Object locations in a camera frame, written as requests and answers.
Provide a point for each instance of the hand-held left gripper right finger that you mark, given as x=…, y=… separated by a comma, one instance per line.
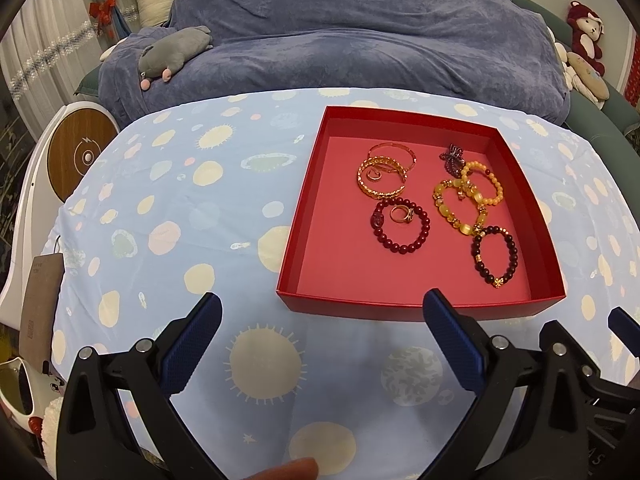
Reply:
x=455, y=345

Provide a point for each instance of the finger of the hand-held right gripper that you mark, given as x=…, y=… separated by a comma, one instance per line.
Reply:
x=565, y=360
x=627, y=330

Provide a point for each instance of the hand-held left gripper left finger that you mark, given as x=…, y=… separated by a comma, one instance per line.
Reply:
x=192, y=345

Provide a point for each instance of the red cardboard box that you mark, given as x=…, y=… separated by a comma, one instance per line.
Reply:
x=340, y=260

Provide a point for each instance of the blue spotted tablecloth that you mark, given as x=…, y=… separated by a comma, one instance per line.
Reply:
x=200, y=260

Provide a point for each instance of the brown paper tag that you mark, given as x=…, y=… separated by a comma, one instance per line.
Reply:
x=40, y=305

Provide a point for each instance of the white plastic toy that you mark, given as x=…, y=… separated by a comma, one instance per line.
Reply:
x=37, y=385

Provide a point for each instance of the cream fluffy cloth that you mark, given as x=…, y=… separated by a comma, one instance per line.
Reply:
x=50, y=430

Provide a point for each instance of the dark red beaded brooch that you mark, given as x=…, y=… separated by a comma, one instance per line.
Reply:
x=452, y=160

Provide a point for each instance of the green sofa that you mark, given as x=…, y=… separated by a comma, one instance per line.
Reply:
x=595, y=125

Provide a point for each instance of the thin red gold bangle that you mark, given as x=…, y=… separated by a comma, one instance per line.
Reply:
x=395, y=145

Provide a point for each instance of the white device with wooden disc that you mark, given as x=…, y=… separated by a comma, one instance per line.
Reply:
x=80, y=155

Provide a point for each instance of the beige patterned plush toy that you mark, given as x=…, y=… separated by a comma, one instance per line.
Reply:
x=590, y=77

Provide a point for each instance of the red monkey plush toy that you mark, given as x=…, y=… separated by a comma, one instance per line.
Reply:
x=582, y=40

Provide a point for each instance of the grey plush toy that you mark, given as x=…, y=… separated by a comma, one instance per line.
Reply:
x=175, y=45

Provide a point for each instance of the blue curtain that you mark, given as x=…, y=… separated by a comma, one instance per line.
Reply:
x=117, y=25

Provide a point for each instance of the white curtain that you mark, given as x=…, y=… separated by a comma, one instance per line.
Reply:
x=40, y=45

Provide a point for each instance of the blue plush blanket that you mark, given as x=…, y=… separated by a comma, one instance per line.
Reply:
x=350, y=25

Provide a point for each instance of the red ribbon bow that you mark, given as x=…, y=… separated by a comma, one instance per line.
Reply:
x=102, y=10

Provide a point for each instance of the red wall banner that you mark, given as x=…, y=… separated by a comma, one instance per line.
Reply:
x=634, y=80

